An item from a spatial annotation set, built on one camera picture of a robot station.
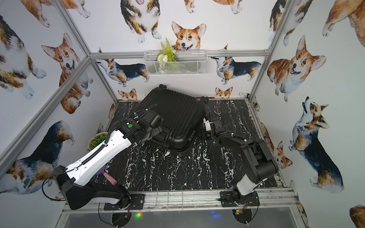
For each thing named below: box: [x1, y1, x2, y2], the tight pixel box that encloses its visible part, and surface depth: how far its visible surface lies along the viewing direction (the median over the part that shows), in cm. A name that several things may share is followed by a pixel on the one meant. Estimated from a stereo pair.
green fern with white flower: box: [157, 37, 178, 74], surface depth 85 cm
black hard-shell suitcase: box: [134, 84, 209, 153], surface depth 84 cm
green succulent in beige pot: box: [87, 131, 109, 152], surface depth 86 cm
